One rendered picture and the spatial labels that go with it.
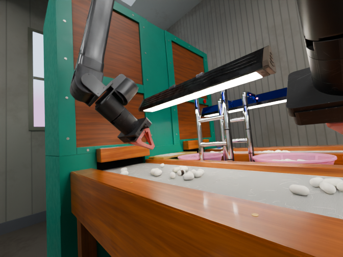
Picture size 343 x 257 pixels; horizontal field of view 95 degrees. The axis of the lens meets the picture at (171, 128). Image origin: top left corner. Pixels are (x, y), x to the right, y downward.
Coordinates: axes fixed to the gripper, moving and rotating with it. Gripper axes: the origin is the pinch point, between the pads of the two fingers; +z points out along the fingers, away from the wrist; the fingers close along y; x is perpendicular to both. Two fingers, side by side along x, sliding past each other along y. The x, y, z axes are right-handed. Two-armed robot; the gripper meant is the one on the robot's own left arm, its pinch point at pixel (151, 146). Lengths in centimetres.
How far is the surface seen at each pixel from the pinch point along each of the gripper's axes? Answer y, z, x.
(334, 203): -39.5, 13.7, 3.2
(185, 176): -6.5, 12.6, 2.8
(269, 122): 11, 129, -132
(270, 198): -30.6, 11.5, 5.2
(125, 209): -6.2, -1.1, 18.7
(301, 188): -35.2, 13.7, 1.2
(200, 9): 89, -1, -281
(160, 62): 48, -4, -80
